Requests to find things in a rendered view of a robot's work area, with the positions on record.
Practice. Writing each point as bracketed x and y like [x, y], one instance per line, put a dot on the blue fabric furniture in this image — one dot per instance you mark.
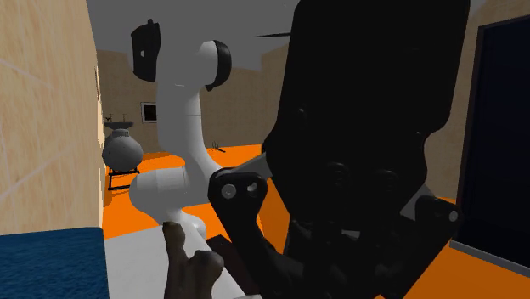
[49, 265]

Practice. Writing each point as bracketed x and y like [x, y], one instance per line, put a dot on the brown figure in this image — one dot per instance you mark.
[188, 269]

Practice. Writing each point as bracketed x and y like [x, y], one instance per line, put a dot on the grey round vase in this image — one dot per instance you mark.
[122, 151]

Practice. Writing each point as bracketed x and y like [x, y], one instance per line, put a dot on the grey wall basin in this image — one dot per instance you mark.
[118, 124]

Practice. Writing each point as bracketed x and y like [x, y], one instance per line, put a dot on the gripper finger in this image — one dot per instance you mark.
[426, 232]
[244, 215]

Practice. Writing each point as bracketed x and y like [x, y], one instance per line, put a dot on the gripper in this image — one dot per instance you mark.
[364, 103]

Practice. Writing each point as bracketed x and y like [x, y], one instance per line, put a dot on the dark wall picture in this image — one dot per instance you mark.
[149, 112]

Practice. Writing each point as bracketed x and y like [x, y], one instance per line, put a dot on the dark door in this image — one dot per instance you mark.
[501, 145]

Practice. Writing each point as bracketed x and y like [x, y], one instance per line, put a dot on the black vase stand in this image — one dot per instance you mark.
[120, 178]

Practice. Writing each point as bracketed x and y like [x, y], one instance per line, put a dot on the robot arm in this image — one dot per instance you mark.
[178, 124]

